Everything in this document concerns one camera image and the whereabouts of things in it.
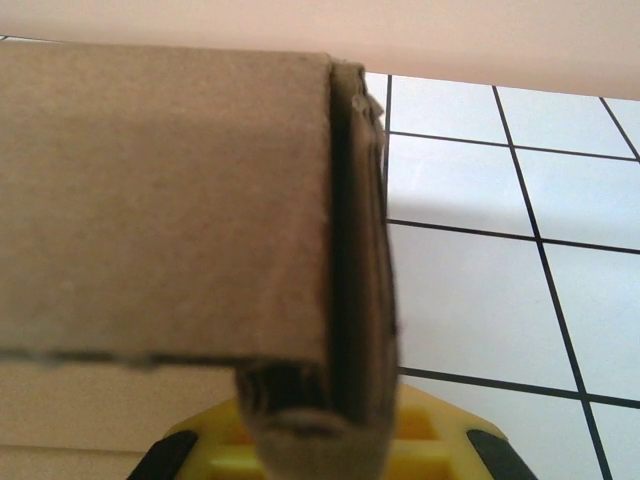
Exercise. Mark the brown cardboard box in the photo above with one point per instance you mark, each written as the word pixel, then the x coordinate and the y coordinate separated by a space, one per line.
pixel 175 200

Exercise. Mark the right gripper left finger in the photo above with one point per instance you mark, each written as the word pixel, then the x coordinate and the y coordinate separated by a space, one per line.
pixel 200 455

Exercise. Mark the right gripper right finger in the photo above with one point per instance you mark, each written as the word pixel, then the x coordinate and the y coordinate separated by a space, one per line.
pixel 430 450

